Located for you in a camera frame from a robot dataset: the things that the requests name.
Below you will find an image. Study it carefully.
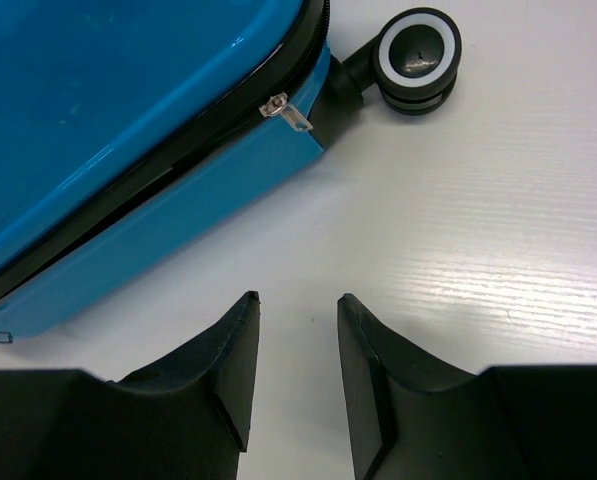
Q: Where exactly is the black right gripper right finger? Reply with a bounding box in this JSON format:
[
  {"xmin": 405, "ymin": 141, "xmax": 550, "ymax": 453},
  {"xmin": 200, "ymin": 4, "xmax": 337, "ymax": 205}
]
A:
[{"xmin": 337, "ymin": 294, "xmax": 597, "ymax": 479}]

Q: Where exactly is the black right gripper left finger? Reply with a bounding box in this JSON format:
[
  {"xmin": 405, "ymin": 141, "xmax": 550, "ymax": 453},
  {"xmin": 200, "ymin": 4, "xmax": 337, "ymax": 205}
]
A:
[{"xmin": 0, "ymin": 291, "xmax": 260, "ymax": 479}]

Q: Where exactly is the dark blue suitcase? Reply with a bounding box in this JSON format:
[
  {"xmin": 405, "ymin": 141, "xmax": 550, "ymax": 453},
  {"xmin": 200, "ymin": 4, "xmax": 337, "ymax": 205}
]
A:
[{"xmin": 0, "ymin": 1, "xmax": 462, "ymax": 344}]

